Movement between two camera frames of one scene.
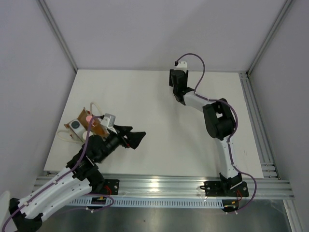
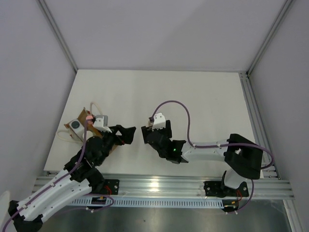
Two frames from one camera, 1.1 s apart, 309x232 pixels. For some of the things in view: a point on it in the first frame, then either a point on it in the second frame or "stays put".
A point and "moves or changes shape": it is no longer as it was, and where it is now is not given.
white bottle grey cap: x=78 y=128 stays put
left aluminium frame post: x=58 y=34 stays put
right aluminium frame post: x=286 y=7 stays put
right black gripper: x=186 y=76 → x=167 y=130
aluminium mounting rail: x=182 y=185 stays put
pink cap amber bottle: x=97 y=126 moves or changes shape
